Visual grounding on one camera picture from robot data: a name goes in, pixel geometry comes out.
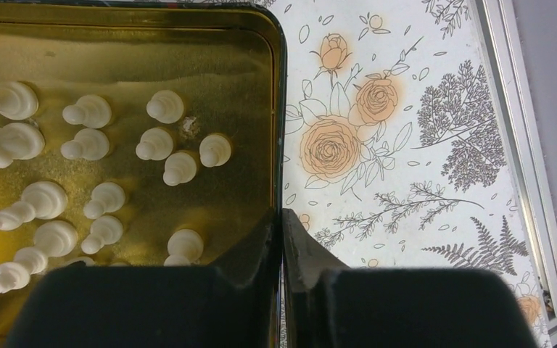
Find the gold metal tin box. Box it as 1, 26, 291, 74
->
0, 1, 286, 347

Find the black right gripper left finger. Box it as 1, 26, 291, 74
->
4, 211, 279, 347

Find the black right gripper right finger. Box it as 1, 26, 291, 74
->
282, 209, 537, 347

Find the floral white table mat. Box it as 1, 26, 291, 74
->
266, 1, 551, 347

